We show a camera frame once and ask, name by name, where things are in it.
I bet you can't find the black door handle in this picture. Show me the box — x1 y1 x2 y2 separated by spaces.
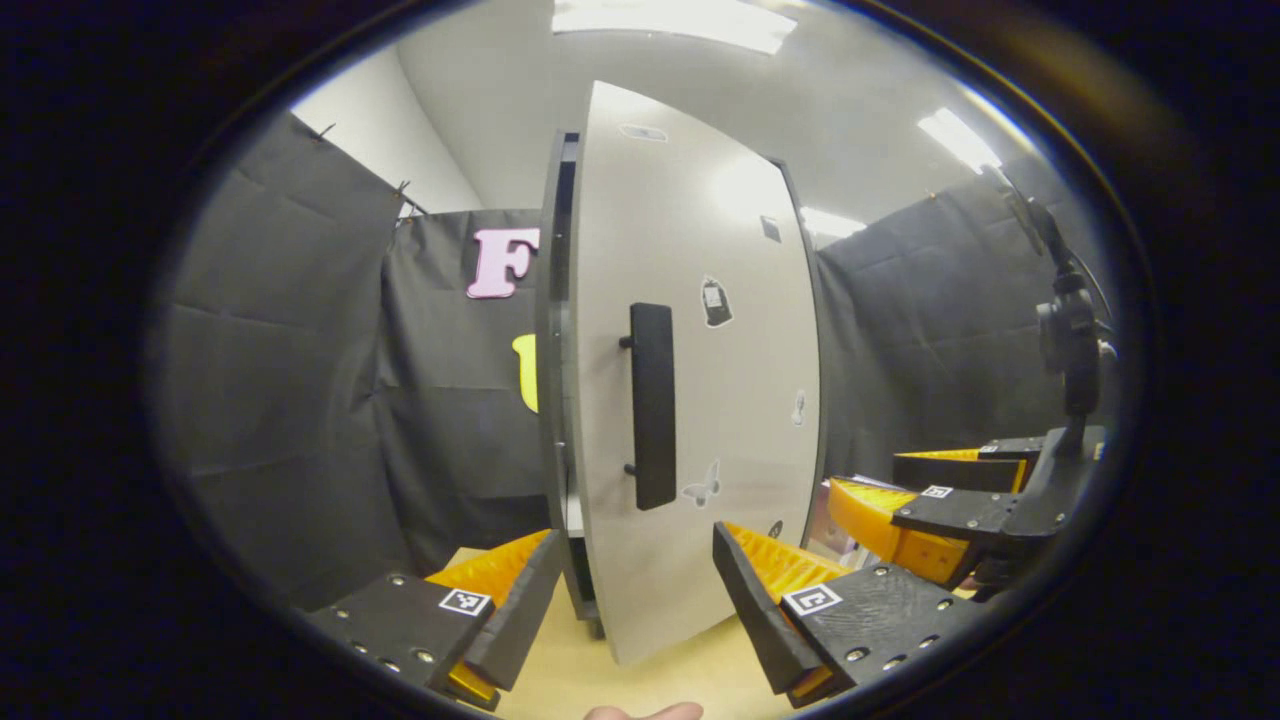
618 302 678 512

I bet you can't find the ceiling light panel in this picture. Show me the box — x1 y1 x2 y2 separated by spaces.
800 207 867 239
918 107 1001 173
552 0 798 56

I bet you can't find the black backdrop cloth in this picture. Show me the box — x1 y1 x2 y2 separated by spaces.
160 112 551 611
815 165 1111 481

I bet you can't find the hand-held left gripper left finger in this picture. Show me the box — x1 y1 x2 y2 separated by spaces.
303 528 563 713

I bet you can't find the grey cabinet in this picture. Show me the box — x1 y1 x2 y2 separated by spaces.
535 128 831 641

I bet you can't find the white cabinet door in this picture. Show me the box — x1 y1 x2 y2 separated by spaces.
567 80 826 666

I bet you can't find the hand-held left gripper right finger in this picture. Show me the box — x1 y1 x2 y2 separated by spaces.
712 520 986 709

